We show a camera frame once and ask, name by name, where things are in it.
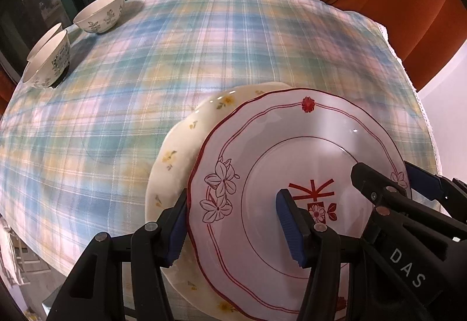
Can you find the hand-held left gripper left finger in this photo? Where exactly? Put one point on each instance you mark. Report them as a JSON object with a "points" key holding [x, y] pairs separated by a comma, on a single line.
{"points": [[177, 233]]}

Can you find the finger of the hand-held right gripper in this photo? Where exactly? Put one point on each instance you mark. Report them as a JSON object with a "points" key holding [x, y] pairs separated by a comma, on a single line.
{"points": [[427, 186], [379, 189]]}

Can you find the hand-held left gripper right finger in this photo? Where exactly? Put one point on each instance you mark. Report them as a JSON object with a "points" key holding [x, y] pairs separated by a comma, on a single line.
{"points": [[290, 229]]}

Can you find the round yellow floral plate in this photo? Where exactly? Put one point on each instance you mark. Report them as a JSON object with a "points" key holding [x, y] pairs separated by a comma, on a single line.
{"points": [[175, 167]]}

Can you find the white red-patterned plate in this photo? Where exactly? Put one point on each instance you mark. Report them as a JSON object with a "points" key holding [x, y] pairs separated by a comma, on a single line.
{"points": [[292, 145]]}

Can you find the cream floral ceramic bowl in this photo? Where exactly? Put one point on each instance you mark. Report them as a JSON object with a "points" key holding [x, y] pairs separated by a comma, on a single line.
{"points": [[51, 65], [100, 14], [43, 40]]}

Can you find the white lace table cover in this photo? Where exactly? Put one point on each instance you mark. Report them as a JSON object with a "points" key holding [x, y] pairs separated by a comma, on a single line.
{"points": [[419, 105]]}

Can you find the plaid pastel tablecloth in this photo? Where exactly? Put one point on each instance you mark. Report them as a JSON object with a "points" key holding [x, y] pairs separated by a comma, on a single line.
{"points": [[146, 69]]}

